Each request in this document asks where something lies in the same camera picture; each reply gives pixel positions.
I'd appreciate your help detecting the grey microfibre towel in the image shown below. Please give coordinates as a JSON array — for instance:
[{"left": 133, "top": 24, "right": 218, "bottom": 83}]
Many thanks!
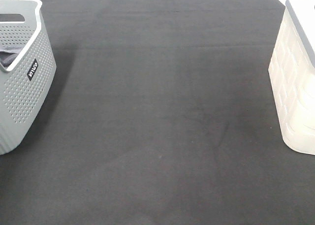
[{"left": 0, "top": 46, "right": 23, "bottom": 67}]

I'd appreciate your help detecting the black table cloth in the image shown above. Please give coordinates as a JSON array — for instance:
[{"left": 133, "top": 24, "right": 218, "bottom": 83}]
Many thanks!
[{"left": 0, "top": 0, "right": 315, "bottom": 225}]

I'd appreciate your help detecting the grey perforated plastic basket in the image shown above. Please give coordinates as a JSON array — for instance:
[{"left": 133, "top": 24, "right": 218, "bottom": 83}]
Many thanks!
[{"left": 0, "top": 0, "right": 56, "bottom": 155}]

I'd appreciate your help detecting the cream white plastic basket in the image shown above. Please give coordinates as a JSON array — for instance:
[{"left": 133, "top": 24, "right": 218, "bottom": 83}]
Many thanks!
[{"left": 268, "top": 0, "right": 315, "bottom": 155}]

